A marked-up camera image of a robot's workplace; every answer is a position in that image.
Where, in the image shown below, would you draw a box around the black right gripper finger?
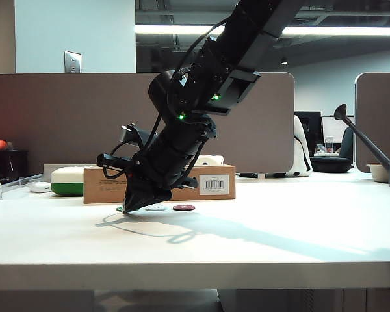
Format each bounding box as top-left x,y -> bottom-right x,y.
125,183 -> 174,215
122,177 -> 144,215

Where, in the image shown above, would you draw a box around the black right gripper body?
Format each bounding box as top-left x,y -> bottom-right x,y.
96,150 -> 199,194

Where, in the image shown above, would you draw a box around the long brown cardboard box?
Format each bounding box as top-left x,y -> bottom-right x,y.
83,165 -> 237,205

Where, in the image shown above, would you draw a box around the green and white case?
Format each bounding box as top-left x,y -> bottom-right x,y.
50,166 -> 86,198

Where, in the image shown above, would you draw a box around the white earbuds case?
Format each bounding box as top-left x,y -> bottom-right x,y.
29,181 -> 53,194

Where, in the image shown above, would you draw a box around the clear acrylic tray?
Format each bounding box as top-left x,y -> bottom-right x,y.
1,173 -> 47,194

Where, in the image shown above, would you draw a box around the wide brown desk divider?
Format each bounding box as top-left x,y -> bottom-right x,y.
0,72 -> 296,175

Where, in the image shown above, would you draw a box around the black container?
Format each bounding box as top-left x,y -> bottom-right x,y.
0,149 -> 31,183

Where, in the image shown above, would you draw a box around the black computer monitor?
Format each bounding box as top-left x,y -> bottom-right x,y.
294,110 -> 323,157

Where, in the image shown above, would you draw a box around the black round cushion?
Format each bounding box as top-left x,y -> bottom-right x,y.
310,157 -> 354,174

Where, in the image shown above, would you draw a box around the white-screen computer monitor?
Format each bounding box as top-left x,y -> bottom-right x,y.
321,116 -> 349,144

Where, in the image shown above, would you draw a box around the dark office chair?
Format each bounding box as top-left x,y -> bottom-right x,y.
339,127 -> 356,160

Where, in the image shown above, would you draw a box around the dark grey watering can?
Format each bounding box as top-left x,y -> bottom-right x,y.
333,103 -> 390,189

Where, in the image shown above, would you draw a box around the beige paper bowl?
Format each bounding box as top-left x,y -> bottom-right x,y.
365,162 -> 390,183

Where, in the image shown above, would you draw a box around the narrow brown desk divider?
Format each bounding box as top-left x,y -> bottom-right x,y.
354,71 -> 390,174

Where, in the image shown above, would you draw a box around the long ceiling light strip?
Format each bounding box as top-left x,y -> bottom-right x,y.
135,24 -> 390,37

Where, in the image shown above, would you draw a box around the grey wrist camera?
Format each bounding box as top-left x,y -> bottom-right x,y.
118,123 -> 150,148

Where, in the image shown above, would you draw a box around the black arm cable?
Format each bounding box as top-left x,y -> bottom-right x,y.
166,18 -> 231,110

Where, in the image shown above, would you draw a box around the metal wall outlet plate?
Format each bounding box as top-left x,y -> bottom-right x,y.
63,50 -> 83,73

